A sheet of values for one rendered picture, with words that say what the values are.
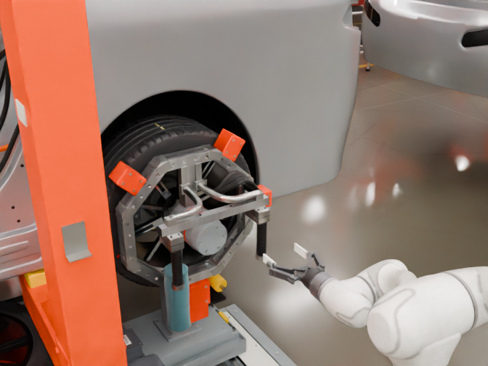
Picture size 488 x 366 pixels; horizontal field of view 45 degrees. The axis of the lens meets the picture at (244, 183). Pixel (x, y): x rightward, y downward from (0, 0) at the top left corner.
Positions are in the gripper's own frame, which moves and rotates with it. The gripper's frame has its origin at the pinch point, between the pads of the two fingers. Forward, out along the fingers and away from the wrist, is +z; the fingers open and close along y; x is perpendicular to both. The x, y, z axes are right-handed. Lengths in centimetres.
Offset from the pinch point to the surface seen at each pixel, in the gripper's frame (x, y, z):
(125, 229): 7, -43, 33
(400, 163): -82, 241, 162
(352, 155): -83, 219, 196
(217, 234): 3.3, -14.9, 18.2
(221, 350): -67, -4, 35
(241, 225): -7.8, 5.9, 35.2
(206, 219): 13.3, -21.6, 13.7
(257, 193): 17.5, -1.0, 14.0
